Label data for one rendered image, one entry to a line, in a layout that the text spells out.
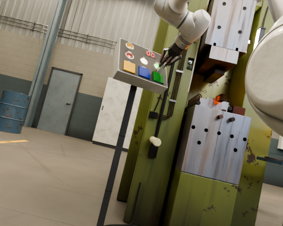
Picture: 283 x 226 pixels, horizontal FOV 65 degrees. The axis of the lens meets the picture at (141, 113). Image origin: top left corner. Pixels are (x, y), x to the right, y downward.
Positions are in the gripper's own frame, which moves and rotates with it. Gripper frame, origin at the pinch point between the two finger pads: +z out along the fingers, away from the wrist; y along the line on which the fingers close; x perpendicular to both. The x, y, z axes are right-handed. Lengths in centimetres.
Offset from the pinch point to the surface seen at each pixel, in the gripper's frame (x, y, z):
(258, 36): 40, 72, -28
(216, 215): -79, 55, 29
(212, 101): -10.4, 43.1, 3.0
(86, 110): 306, 79, 555
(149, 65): 1.7, -5.8, 3.7
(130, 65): -5.0, -19.2, 3.0
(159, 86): -11.5, 1.4, 5.2
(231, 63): 14, 50, -14
